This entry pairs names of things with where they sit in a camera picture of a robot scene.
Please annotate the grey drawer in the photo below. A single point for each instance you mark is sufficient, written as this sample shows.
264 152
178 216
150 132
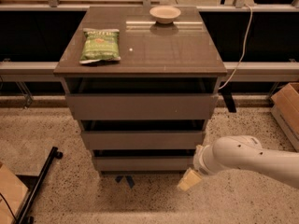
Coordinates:
143 134
141 106
142 160

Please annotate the green chip bag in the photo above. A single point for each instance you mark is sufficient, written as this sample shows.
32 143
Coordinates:
100 45

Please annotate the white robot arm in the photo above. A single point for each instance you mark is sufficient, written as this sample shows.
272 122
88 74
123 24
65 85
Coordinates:
241 152

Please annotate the beige bowl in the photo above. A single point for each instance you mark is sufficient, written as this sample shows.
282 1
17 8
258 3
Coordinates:
165 14

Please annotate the grey drawer cabinet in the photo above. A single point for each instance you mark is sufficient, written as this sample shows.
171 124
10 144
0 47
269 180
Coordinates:
175 58

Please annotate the grey middle drawer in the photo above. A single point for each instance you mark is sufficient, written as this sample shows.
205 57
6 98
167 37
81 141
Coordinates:
143 134

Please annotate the black wheeled stand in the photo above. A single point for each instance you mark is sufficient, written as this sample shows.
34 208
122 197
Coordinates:
34 184

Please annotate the blue tape cross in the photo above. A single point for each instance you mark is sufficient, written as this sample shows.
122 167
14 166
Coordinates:
128 178

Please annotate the grey top drawer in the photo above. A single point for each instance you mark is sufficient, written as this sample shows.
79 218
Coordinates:
141 106

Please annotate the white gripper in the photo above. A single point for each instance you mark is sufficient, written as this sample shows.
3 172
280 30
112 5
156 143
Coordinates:
199 160

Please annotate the grey bottom drawer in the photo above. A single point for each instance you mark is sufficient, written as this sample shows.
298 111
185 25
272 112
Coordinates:
142 160

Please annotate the black bracket leg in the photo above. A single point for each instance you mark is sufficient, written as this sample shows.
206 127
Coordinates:
226 93

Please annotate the cardboard box right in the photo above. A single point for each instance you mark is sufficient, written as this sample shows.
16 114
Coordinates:
286 112

